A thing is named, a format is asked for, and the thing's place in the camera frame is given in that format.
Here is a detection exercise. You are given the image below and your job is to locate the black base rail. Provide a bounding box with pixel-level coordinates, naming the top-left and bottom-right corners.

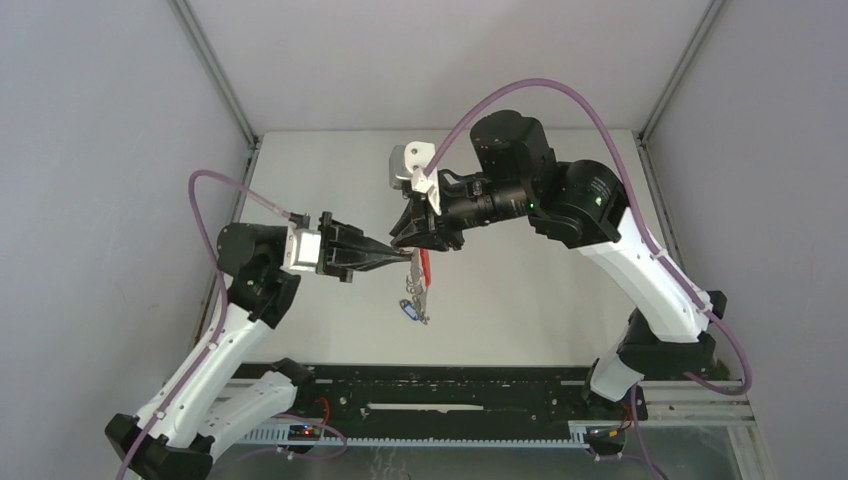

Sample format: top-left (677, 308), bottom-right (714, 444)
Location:
top-left (253, 362), bottom-right (647, 441)

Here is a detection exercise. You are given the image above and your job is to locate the blue key tag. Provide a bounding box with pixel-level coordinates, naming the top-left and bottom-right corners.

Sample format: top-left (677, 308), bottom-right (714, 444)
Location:
top-left (399, 299), bottom-right (420, 321)

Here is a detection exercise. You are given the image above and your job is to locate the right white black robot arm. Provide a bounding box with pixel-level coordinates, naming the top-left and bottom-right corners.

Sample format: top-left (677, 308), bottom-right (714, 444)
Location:
top-left (389, 110), bottom-right (726, 418)

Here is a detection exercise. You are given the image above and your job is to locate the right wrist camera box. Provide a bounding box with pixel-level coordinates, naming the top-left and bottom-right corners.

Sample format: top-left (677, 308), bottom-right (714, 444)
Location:
top-left (388, 141), bottom-right (442, 216)

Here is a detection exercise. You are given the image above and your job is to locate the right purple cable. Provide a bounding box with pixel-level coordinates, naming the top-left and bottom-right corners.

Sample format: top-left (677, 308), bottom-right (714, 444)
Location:
top-left (423, 78), bottom-right (755, 480)

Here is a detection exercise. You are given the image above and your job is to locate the grey slotted cable duct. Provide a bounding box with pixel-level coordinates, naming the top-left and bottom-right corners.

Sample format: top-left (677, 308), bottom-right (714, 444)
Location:
top-left (233, 422), bottom-right (601, 449)

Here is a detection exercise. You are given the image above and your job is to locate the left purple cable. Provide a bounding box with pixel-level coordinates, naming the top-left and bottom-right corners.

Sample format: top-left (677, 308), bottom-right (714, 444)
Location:
top-left (115, 170), bottom-right (349, 480)

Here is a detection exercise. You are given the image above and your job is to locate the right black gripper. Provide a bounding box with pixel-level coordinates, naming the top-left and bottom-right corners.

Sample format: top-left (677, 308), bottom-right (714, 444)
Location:
top-left (389, 174), bottom-right (529, 257)

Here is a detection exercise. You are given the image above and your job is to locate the purple cable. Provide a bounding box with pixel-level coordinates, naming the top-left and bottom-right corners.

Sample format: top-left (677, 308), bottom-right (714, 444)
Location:
top-left (115, 170), bottom-right (349, 480)
top-left (423, 78), bottom-right (755, 480)

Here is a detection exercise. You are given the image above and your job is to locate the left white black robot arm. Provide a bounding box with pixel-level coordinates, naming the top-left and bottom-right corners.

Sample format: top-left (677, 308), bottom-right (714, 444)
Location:
top-left (105, 212), bottom-right (415, 479)

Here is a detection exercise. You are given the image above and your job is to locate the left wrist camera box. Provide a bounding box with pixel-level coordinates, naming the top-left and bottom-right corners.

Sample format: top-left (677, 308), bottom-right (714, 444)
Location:
top-left (282, 228), bottom-right (321, 273)

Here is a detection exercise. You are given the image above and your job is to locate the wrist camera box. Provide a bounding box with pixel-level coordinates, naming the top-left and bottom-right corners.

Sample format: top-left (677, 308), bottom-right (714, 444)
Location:
top-left (282, 228), bottom-right (321, 273)
top-left (388, 141), bottom-right (442, 216)

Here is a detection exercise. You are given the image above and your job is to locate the metal key holder red handle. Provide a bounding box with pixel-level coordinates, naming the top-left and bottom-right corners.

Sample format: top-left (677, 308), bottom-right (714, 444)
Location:
top-left (406, 249), bottom-right (431, 325)

